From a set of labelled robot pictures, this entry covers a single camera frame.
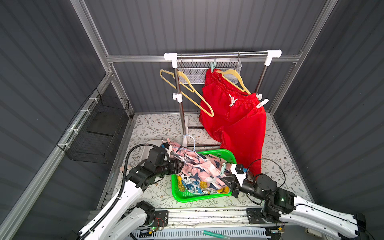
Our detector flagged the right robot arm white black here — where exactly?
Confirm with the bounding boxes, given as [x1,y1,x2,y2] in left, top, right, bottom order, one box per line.
[221,174,370,240]

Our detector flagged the white plastic tray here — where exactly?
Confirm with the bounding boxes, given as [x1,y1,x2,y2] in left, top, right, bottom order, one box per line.
[141,140,163,161]

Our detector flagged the white wire mesh basket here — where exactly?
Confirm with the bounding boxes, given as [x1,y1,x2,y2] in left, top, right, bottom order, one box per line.
[176,58,243,85]

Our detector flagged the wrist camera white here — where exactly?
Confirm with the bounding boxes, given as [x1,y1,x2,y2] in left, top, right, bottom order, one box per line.
[161,142,173,156]
[230,164,248,187]

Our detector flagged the steel clothes rack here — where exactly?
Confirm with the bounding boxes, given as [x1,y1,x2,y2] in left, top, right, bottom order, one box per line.
[163,49,283,148]

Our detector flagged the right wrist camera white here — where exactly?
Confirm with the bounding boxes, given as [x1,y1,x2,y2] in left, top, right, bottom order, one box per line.
[230,164,248,187]

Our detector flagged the green marker pen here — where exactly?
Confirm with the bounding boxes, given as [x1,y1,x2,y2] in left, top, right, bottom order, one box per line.
[202,230,231,240]

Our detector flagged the green clothespin on rack top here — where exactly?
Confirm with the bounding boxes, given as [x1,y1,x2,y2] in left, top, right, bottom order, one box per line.
[210,61,216,73]

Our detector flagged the blue yellow white printed shorts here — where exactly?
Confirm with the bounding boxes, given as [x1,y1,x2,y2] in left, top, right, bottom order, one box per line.
[177,176,230,196]

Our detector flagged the black corrugated cable left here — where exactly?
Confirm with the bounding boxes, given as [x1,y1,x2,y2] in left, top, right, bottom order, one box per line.
[74,143,160,240]

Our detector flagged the white clothespin on red shorts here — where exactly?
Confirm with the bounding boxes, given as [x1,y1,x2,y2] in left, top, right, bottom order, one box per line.
[257,99,269,109]

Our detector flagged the pink navy patterned shorts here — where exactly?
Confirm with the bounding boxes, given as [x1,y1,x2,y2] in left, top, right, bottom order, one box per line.
[163,139,232,190]

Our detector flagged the green plastic basket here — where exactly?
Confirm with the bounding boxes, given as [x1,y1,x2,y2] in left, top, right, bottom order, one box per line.
[172,148,237,203]

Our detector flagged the light green clothespin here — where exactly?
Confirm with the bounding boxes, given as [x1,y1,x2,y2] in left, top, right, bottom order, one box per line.
[220,163,227,178]

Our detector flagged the yellow hanger of printed shorts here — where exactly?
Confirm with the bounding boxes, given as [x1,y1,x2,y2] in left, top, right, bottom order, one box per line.
[158,53,215,118]

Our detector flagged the yellow hanger of red shorts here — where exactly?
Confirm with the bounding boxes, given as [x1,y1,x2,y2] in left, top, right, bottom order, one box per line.
[216,56,251,95]

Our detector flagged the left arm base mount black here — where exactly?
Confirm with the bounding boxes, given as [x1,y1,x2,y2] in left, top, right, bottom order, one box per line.
[142,210,169,229]

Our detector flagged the black wire wall basket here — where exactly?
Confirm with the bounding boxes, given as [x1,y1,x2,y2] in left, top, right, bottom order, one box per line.
[57,92,130,164]

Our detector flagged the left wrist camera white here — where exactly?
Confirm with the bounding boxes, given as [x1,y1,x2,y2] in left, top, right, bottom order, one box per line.
[161,142,173,156]

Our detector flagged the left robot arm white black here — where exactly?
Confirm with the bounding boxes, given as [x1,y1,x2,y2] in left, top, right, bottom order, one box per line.
[77,144,185,240]

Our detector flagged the light blue wire hanger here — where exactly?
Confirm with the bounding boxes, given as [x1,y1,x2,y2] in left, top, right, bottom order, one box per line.
[182,133,197,153]

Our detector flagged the red shorts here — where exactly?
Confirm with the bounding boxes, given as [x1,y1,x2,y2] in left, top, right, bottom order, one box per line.
[199,69,267,175]

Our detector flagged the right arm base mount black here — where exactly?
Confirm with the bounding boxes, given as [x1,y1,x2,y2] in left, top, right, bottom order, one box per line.
[246,208,279,225]

